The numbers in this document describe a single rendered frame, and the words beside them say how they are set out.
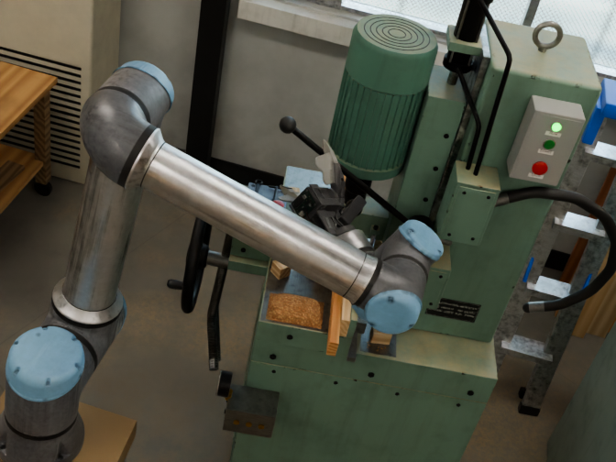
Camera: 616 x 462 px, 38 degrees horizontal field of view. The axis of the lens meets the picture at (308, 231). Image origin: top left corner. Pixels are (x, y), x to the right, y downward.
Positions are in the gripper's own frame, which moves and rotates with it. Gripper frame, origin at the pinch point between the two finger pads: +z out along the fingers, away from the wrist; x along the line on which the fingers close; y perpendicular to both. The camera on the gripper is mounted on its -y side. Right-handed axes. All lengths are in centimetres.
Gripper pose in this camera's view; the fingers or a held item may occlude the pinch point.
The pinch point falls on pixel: (303, 162)
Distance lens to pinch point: 185.2
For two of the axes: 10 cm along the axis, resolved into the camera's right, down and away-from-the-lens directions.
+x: -6.0, 5.9, 5.4
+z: -4.5, -8.1, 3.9
